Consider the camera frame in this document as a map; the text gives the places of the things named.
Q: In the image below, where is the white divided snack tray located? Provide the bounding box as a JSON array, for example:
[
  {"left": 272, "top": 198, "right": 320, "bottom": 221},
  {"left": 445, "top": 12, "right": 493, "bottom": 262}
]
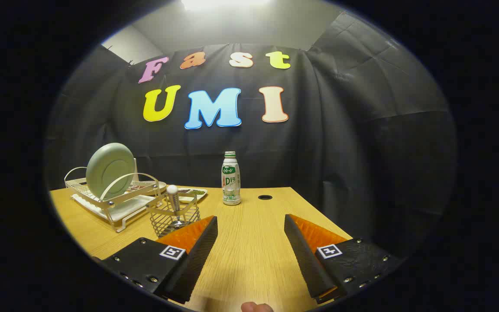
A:
[{"left": 176, "top": 187, "right": 208, "bottom": 203}]

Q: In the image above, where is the metal wire basket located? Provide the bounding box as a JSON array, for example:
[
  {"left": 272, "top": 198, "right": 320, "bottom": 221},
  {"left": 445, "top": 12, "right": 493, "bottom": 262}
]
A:
[{"left": 146, "top": 194, "right": 201, "bottom": 238}]

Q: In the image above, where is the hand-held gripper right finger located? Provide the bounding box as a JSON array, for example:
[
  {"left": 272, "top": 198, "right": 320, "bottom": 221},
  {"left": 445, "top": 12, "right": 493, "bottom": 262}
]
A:
[{"left": 284, "top": 214, "right": 405, "bottom": 305}]

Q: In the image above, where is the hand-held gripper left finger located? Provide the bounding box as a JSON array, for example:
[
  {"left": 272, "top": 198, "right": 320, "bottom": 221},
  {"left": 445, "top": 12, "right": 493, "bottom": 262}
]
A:
[{"left": 98, "top": 215, "right": 218, "bottom": 305}]

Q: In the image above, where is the white wire dish rack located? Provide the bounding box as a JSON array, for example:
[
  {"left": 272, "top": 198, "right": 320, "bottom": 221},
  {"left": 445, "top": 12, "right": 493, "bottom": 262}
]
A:
[{"left": 64, "top": 167, "right": 168, "bottom": 233}]

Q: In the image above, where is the pale green plate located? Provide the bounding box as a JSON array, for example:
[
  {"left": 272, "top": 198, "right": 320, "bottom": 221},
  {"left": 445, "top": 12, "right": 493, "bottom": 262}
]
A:
[{"left": 86, "top": 143, "right": 135, "bottom": 201}]

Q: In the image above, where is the white green drink bottle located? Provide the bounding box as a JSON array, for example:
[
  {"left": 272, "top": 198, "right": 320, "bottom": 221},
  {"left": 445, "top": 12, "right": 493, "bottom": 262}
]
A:
[{"left": 221, "top": 151, "right": 242, "bottom": 206}]

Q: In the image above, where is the black backdrop cloth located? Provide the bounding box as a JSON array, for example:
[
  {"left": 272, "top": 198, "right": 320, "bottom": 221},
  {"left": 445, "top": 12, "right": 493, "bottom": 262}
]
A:
[{"left": 44, "top": 12, "right": 457, "bottom": 260}]

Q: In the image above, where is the ceiling light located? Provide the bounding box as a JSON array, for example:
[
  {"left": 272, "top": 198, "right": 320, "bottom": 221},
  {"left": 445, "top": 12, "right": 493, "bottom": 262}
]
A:
[{"left": 180, "top": 0, "right": 272, "bottom": 11}]

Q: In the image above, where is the white handled spoon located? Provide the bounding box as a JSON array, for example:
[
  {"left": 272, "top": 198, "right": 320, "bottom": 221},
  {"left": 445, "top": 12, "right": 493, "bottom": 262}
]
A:
[{"left": 166, "top": 185, "right": 185, "bottom": 228}]

